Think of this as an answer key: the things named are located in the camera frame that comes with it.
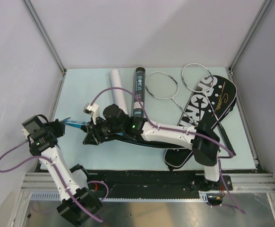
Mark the black racket cover gold script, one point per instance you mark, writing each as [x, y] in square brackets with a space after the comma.
[222, 99]

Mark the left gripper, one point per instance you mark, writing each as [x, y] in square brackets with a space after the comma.
[59, 126]

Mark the blue racket cover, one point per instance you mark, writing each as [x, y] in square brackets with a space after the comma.
[153, 136]

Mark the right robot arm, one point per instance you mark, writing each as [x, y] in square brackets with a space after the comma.
[205, 147]

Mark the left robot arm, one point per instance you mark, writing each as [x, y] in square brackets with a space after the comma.
[78, 203]

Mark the black shuttlecock tube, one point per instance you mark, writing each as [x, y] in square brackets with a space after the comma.
[139, 91]

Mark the white racket centre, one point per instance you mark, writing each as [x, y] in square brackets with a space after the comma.
[163, 86]

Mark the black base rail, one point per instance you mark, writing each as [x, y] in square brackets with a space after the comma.
[161, 185]

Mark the light green table mat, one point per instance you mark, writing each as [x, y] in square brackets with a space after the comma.
[82, 86]

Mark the aluminium frame post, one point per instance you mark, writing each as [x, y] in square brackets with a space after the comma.
[262, 12]
[43, 33]

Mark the white racket right rear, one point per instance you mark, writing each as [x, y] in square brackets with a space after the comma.
[191, 74]

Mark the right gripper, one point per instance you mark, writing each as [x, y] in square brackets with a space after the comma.
[90, 138]

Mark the left aluminium frame post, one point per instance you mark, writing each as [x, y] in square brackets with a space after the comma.
[43, 33]

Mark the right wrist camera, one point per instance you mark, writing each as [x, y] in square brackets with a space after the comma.
[92, 110]

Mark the white shuttlecock tube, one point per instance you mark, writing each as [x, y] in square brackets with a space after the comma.
[119, 97]

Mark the black racket cover front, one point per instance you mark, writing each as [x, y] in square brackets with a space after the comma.
[196, 108]

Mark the right aluminium frame post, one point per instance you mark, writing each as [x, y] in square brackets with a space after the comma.
[262, 12]

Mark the white racket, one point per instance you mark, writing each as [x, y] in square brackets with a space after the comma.
[163, 86]
[191, 74]

